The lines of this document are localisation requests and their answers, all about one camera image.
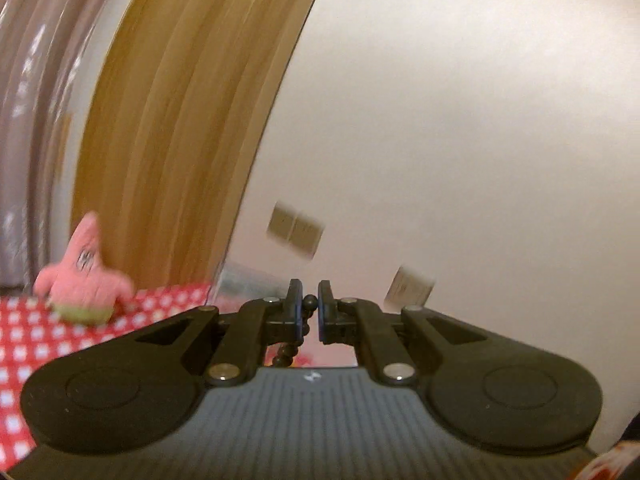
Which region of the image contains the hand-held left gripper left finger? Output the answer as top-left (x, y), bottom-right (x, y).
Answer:
top-left (125, 279), bottom-right (305, 386)

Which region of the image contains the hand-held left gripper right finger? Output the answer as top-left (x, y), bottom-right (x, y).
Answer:
top-left (317, 280), bottom-right (507, 386)

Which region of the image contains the dark bead bracelet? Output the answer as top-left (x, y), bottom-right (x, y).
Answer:
top-left (270, 294), bottom-right (319, 369)

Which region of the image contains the framed picture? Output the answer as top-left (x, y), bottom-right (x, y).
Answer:
top-left (212, 260), bottom-right (295, 313)

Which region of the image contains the pink starfish plush toy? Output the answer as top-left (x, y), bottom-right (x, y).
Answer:
top-left (33, 211), bottom-right (135, 325)

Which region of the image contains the wooden door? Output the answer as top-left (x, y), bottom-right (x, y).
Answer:
top-left (70, 0), bottom-right (334, 292)

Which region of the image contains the red checkered tablecloth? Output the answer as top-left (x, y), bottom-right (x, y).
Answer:
top-left (0, 282), bottom-right (217, 465)

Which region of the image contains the beige patterned curtain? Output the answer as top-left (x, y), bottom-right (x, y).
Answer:
top-left (0, 0), bottom-right (132, 288)

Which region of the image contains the gold wall socket plate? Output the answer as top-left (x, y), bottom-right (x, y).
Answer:
top-left (384, 263), bottom-right (436, 312)

